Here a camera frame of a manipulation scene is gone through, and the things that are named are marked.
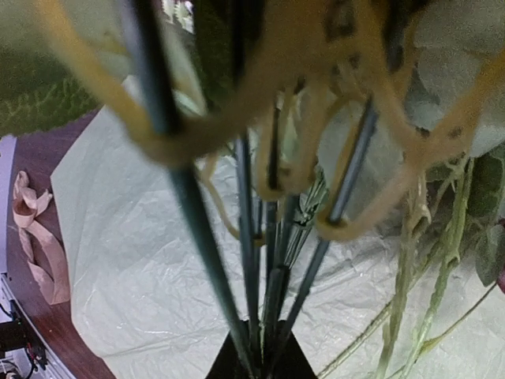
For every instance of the beige ribbon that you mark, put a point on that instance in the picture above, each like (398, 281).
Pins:
(26, 207)

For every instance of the green and tan wrapping paper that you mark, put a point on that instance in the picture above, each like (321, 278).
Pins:
(141, 299)

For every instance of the pink rose fake flower stem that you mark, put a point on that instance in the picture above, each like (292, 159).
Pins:
(446, 237)

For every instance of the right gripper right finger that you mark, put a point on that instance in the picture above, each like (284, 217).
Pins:
(292, 362)

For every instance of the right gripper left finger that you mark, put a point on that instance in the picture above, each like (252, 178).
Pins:
(227, 364)

